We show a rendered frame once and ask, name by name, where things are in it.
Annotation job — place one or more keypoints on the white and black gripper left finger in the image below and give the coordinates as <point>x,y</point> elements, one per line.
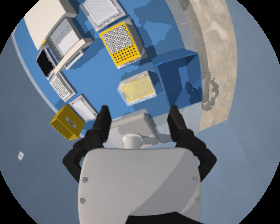
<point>94,138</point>

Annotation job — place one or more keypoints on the blue bench mat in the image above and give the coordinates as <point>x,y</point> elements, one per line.
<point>95,74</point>

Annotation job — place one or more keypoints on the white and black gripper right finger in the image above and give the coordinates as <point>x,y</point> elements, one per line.
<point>185,139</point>

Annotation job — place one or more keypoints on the yellow open-top bin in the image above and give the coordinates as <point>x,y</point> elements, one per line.
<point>70,121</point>

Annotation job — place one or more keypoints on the blue open-top box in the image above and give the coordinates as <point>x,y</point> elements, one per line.
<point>180,72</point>

